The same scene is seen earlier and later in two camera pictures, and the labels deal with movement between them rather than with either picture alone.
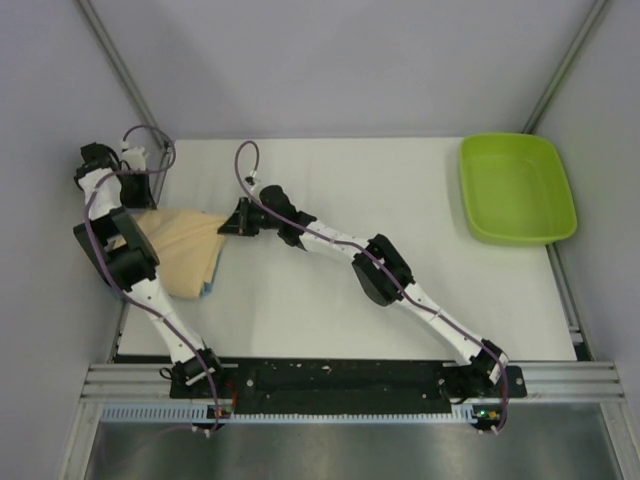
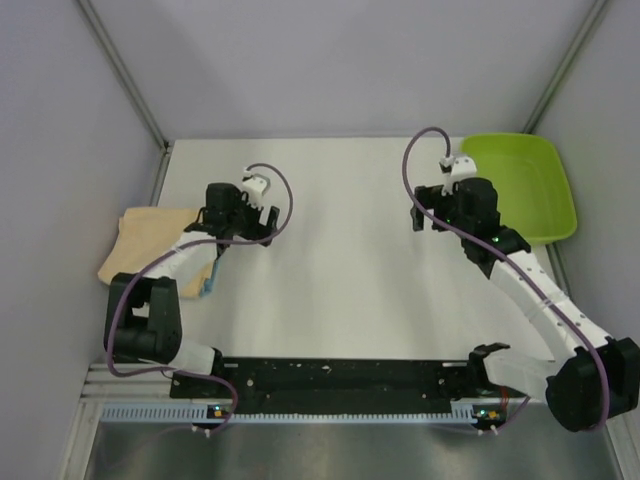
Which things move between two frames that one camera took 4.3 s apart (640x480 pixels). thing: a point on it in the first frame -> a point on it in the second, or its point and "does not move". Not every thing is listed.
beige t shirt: [187, 243] does not move
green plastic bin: [516, 189] does not move
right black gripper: [239, 224] -> [432, 197]
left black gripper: [145, 199] -> [258, 230]
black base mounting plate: [350, 382] does not move
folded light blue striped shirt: [207, 287] does not move
